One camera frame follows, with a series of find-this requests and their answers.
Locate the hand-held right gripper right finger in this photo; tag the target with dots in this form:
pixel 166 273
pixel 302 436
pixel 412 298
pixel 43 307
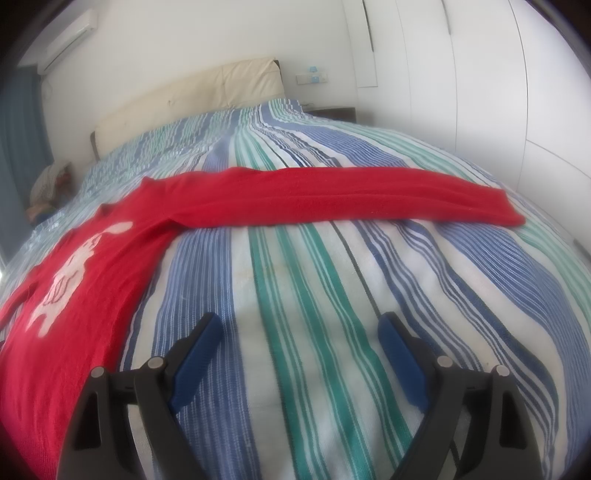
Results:
pixel 406 364

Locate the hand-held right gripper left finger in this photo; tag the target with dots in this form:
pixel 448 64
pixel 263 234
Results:
pixel 196 364

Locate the red knit sweater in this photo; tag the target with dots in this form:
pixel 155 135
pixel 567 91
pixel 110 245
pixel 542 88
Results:
pixel 138 244

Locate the pile of clothes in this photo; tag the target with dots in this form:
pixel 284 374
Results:
pixel 48 189

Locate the striped bedspread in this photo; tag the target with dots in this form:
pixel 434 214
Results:
pixel 304 295

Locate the dark wooden nightstand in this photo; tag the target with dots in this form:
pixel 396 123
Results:
pixel 334 114

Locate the cream padded headboard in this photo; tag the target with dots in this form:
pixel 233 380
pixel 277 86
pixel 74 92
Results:
pixel 207 92

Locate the white wardrobe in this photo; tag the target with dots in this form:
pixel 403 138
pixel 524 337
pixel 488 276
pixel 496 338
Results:
pixel 485 92

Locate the blue curtain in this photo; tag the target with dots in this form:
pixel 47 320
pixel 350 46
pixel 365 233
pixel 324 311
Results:
pixel 23 134

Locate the white air conditioner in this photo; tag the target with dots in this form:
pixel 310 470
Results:
pixel 69 39

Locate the wall switch panel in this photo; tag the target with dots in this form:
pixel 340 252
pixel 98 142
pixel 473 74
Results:
pixel 313 76

